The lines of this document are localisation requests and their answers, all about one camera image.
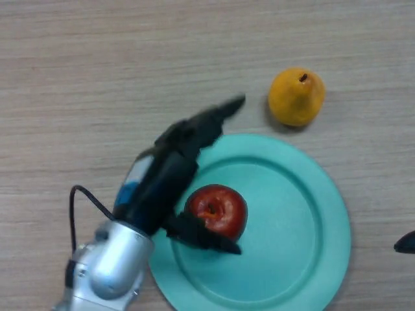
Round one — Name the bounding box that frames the yellow pear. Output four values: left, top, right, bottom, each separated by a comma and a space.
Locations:
267, 67, 326, 127

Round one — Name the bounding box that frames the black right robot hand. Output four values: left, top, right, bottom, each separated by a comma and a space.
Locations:
394, 230, 415, 254

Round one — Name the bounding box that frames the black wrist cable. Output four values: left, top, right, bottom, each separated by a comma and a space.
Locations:
69, 184, 115, 252

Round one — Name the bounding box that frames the red apple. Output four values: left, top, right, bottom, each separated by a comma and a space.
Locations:
184, 183, 249, 242

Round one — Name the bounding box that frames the green round plate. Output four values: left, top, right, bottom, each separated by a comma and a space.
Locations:
147, 133, 352, 311

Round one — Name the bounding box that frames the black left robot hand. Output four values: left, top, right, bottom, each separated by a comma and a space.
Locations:
112, 93, 246, 256

